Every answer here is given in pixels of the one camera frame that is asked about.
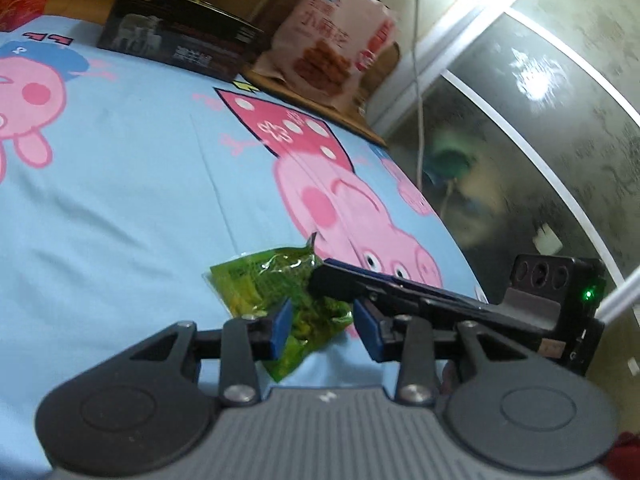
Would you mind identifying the large pink fried-twist snack bag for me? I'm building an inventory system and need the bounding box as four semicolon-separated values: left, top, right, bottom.
249;0;402;112

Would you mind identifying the green snack packet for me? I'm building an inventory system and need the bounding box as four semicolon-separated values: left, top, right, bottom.
202;234;355;382

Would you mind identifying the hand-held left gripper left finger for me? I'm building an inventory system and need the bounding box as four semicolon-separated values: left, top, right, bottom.
129;299;294;407

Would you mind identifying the black cardboard box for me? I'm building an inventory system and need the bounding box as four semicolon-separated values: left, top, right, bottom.
96;0;266;84

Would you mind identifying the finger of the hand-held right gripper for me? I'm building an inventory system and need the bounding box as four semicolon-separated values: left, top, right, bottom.
306;258;506;331

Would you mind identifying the person's red sleeve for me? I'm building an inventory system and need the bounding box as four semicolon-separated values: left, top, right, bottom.
614;431;640;480

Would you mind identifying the frosted glass sliding door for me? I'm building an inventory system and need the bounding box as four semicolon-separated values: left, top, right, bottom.
367;0;640;321

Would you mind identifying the cartoon pig printed bedsheet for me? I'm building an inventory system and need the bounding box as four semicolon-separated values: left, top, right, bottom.
0;14;490;473

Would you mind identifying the white hanging cable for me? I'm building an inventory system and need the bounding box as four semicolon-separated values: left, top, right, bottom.
411;0;427;188

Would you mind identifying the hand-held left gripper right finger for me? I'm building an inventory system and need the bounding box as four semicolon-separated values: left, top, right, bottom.
353;299;533;407

